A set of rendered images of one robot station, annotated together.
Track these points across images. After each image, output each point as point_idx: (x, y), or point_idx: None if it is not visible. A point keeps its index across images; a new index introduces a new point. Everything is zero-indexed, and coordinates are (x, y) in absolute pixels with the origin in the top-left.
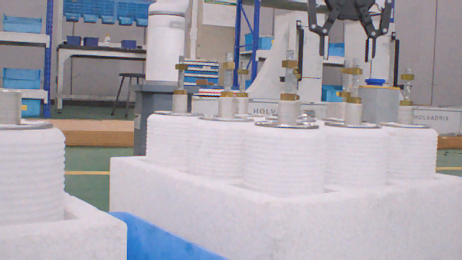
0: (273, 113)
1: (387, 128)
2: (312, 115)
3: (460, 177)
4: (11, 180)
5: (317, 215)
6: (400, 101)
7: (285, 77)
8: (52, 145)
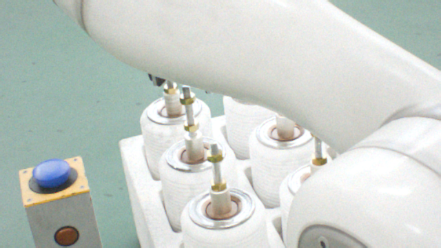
0: (253, 208)
1: (204, 104)
2: (203, 191)
3: (125, 145)
4: None
5: None
6: (176, 88)
7: None
8: None
